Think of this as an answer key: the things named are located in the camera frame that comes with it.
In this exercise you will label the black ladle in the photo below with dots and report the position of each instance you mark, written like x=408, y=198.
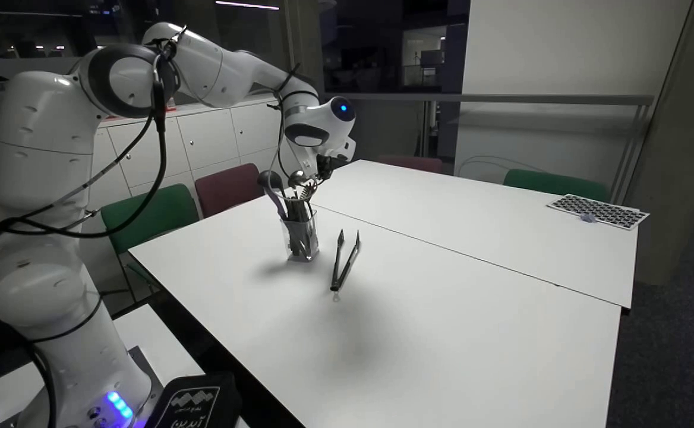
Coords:
x=273, y=181

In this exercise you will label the black metal tongs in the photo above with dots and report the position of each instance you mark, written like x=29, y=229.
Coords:
x=343, y=262

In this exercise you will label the white cabinet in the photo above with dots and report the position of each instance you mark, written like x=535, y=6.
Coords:
x=213, y=143

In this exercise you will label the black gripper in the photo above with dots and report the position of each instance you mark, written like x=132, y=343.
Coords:
x=327, y=167

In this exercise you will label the dark red chair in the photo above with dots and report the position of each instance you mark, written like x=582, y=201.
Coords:
x=226, y=189
x=419, y=164

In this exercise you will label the black device with white print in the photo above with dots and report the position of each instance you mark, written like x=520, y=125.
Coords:
x=193, y=402

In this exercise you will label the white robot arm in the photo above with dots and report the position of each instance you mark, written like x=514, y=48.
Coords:
x=40, y=293

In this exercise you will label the white robot base table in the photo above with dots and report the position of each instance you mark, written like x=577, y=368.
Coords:
x=159, y=340

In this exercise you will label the silver metal spoon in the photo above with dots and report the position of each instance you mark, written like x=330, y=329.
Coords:
x=302, y=178

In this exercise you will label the clear plastic utensil holder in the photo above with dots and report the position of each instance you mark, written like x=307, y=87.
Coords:
x=302, y=238

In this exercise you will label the grey metal railing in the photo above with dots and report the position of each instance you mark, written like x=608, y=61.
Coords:
x=482, y=98

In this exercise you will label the green chair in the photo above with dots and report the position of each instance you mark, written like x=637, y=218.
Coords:
x=153, y=214
x=557, y=185

